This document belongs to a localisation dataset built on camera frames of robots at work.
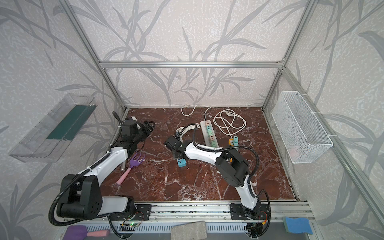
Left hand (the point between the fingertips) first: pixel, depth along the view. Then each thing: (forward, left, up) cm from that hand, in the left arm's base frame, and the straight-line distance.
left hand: (154, 120), depth 87 cm
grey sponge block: (-52, -24, -15) cm, 59 cm away
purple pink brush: (-53, +27, -18) cm, 62 cm away
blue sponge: (-49, -73, -16) cm, 90 cm away
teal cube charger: (-6, -50, -13) cm, 52 cm away
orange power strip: (-4, -48, -17) cm, 51 cm away
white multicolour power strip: (-4, -34, -13) cm, 36 cm away
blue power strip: (-19, -16, -17) cm, 30 cm away
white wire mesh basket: (-21, -70, +17) cm, 75 cm away
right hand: (-10, -14, -14) cm, 23 cm away
